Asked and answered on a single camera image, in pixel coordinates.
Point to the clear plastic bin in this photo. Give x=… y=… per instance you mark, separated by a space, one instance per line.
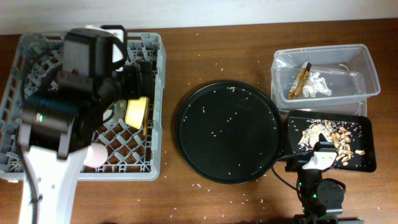
x=349 y=72

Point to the crumpled white tissue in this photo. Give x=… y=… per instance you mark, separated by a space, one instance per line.
x=315 y=84

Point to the wooden chopstick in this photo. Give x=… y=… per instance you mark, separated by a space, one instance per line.
x=145 y=120

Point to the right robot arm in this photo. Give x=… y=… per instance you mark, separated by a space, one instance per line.
x=321 y=199

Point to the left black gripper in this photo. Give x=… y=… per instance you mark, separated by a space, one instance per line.
x=134 y=74

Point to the grey dishwasher rack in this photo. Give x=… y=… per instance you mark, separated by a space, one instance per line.
x=131 y=155

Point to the round black tray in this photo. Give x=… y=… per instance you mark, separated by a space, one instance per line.
x=229 y=132

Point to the food scraps pile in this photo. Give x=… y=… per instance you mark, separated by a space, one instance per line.
x=343 y=135

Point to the yellow bowl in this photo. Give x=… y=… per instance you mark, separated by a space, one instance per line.
x=136 y=111

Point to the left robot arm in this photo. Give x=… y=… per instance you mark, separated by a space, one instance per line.
x=58 y=120

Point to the brown snack wrapper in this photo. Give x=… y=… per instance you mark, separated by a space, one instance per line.
x=299 y=81

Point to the white plate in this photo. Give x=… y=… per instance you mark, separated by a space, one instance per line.
x=115 y=113

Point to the black rectangular tray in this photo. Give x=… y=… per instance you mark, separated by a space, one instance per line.
x=296 y=121

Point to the pink paper cup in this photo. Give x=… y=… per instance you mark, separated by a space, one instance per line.
x=97 y=155

